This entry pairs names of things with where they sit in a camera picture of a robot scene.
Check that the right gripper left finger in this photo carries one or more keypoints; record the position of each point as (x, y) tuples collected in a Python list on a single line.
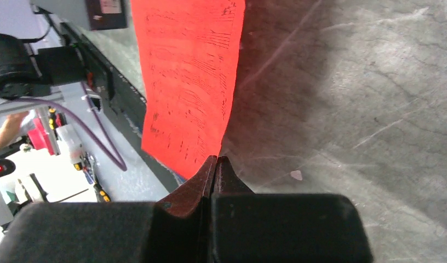
[(165, 231)]

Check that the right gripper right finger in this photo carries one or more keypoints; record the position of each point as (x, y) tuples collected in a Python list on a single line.
[(304, 227)]

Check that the red sheet music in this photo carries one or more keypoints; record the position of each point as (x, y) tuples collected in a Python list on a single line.
[(189, 53)]

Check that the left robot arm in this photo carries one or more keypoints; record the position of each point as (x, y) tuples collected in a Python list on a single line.
[(24, 72)]

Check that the person forearm in background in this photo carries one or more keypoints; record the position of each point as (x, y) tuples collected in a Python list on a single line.
[(11, 127)]

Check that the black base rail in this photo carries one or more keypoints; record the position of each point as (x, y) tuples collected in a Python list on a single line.
[(123, 104)]

